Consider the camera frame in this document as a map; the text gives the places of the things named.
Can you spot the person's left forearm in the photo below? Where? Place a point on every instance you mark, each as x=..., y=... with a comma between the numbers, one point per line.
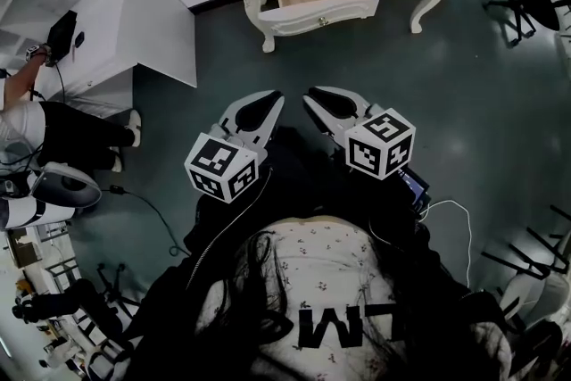
x=227, y=232

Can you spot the small black mouse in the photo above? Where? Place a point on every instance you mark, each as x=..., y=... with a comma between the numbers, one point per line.
x=79, y=40

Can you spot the person's legs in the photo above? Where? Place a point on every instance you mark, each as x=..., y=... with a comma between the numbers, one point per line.
x=308, y=174

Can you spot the person's right forearm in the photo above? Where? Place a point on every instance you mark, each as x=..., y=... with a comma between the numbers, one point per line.
x=406, y=232

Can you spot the person's torso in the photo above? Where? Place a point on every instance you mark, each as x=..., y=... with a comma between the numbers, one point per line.
x=325, y=281

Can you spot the black flat box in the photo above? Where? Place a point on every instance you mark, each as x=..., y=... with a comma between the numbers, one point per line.
x=62, y=35

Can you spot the white chair black legs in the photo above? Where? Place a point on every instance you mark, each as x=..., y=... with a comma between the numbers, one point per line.
x=535, y=281

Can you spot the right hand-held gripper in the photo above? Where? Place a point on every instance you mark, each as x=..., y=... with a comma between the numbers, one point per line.
x=379, y=143

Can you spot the white black striped object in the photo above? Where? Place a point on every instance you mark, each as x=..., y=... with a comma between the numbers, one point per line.
x=102, y=339

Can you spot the white black banded cylinder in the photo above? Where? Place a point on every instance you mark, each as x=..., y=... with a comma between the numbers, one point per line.
x=35, y=212

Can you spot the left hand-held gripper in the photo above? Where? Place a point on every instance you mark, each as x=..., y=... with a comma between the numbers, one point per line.
x=220, y=169

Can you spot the grey shell seat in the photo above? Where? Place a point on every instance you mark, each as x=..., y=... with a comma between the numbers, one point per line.
x=67, y=185

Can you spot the white partition panel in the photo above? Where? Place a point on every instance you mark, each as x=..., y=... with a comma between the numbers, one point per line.
x=156, y=13

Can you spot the white desk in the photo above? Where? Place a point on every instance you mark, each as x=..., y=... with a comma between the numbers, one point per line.
x=98, y=35

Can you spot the black power adapter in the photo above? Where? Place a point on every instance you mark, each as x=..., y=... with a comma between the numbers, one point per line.
x=118, y=190

